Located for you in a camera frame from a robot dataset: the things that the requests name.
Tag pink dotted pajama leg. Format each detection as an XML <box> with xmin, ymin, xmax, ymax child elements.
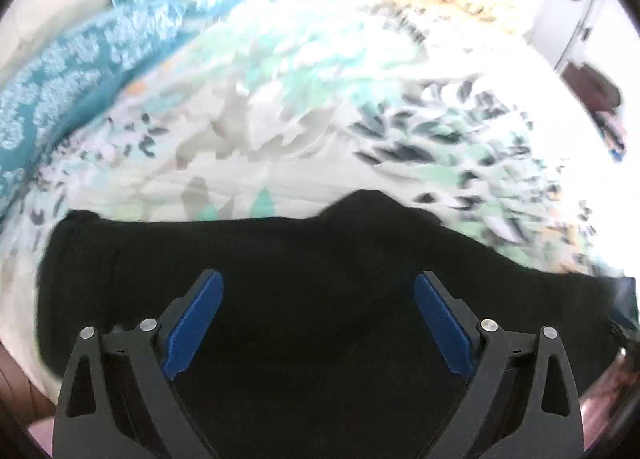
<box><xmin>579</xmin><ymin>349</ymin><xmax>639</xmax><ymax>453</ymax></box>

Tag dark brown cabinet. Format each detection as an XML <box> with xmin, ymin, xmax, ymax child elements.
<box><xmin>562</xmin><ymin>63</ymin><xmax>622</xmax><ymax>112</ymax></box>

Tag clothes pile in basket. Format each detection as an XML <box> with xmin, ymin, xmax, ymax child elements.
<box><xmin>594</xmin><ymin>110</ymin><xmax>627</xmax><ymax>162</ymax></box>

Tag floral bed sheet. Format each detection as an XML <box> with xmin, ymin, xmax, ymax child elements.
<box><xmin>1</xmin><ymin>0</ymin><xmax>624</xmax><ymax>397</ymax></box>

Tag black pants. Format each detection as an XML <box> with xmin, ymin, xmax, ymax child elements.
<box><xmin>37</xmin><ymin>190</ymin><xmax>638</xmax><ymax>458</ymax></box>

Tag white door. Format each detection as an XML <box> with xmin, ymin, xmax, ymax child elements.
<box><xmin>528</xmin><ymin>0</ymin><xmax>639</xmax><ymax>71</ymax></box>

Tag blue floral pillow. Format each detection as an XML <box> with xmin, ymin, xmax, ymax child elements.
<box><xmin>0</xmin><ymin>0</ymin><xmax>281</xmax><ymax>220</ymax></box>

